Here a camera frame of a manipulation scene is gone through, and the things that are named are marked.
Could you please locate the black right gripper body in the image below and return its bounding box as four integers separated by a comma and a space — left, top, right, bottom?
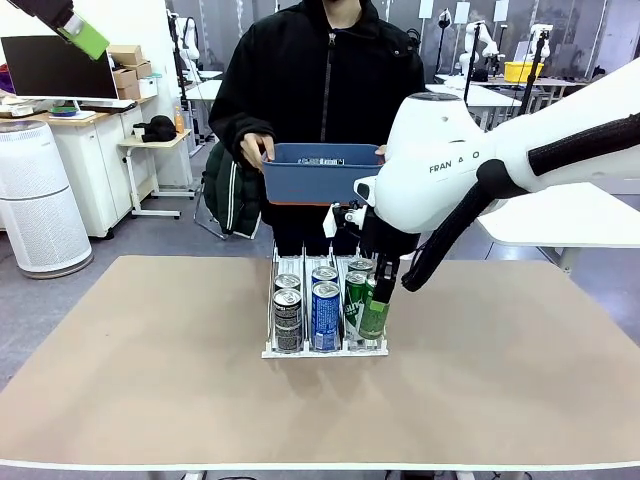
358, 202, 421, 261

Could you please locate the blue plastic bin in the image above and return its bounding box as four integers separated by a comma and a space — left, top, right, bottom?
261, 142, 387, 207

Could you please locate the clear acrylic can dispenser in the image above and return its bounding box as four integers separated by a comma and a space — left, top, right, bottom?
261, 239, 390, 360

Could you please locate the person right hand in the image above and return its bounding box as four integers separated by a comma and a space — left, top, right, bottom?
239, 133, 277, 175

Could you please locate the black computer monitor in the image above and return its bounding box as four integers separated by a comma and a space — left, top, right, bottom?
0, 34, 120, 101

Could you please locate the blue Pocari Sweat can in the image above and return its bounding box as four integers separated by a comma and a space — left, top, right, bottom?
310, 280, 342, 352
310, 265, 341, 286

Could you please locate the black keyboard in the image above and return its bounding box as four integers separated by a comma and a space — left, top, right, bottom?
79, 99, 138, 113

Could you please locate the black hat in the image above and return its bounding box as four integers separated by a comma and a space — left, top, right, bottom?
132, 114, 178, 144

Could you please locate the white background table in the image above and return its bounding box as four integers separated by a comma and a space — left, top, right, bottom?
424, 83, 524, 131
182, 78, 236, 109

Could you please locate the small wooden side table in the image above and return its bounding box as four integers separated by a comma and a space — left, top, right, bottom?
117, 129, 194, 221

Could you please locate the green jacket with white stripes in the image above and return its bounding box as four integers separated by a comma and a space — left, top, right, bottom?
203, 142, 265, 239

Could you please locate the person in black hooded jacket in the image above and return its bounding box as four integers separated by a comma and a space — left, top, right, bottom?
208, 0, 426, 259

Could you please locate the white air purifier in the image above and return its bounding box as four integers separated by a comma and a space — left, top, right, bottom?
0, 119, 95, 280

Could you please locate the yellow plastic bin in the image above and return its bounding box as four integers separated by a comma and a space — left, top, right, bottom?
503, 60, 545, 84

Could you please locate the wooden workbench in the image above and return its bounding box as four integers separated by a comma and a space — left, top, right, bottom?
544, 77, 589, 101

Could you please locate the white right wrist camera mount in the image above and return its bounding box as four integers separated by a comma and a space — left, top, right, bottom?
322, 199, 369, 239

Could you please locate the black right arm cable sleeve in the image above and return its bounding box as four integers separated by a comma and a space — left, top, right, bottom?
401, 113, 640, 294

